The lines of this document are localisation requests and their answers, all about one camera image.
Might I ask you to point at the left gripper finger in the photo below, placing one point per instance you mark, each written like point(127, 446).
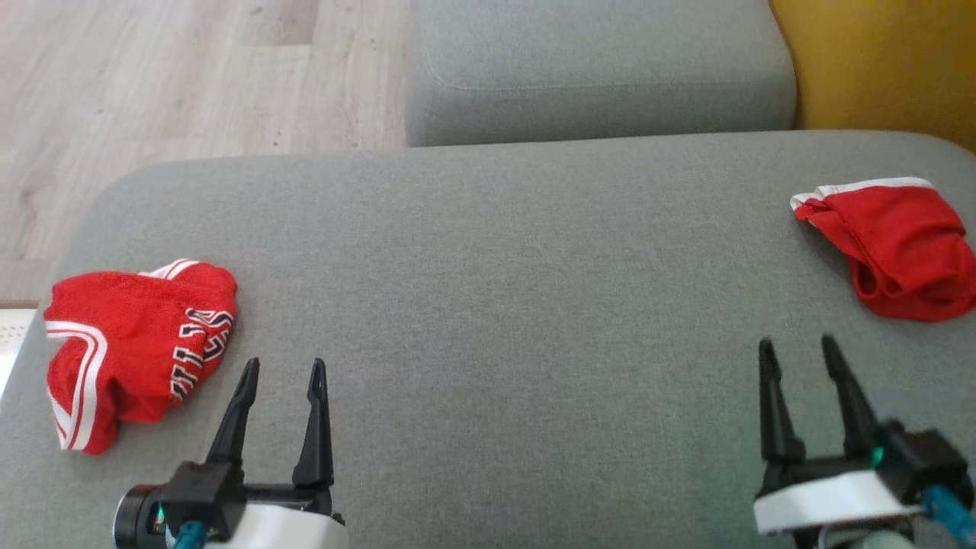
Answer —
point(232, 427)
point(315, 450)

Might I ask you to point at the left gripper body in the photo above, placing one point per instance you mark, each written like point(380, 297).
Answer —
point(282, 526)

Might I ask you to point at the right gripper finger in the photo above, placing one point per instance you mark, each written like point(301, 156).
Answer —
point(776, 419)
point(852, 412)

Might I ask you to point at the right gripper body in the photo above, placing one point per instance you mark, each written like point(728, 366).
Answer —
point(831, 499)

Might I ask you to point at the red shirt with white sleeves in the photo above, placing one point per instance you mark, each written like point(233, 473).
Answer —
point(130, 351)

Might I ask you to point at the red garment with white trim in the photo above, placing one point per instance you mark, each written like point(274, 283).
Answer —
point(907, 244)

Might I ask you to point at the large grey sofa seat cushion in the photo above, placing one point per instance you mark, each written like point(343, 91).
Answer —
point(496, 305)

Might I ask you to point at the white patterned rug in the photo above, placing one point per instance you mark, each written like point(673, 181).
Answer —
point(11, 343)

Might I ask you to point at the large yellow sofa backrest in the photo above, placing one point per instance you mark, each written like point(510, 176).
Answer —
point(884, 61)

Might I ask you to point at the medium grey sofa seat cushion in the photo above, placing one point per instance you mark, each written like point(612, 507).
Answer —
point(595, 69)

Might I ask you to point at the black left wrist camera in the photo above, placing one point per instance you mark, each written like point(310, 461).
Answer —
point(198, 496)

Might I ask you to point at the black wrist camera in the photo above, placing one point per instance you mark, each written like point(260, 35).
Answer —
point(923, 461)
point(198, 496)

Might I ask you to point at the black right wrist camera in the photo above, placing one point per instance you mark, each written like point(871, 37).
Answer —
point(923, 461)

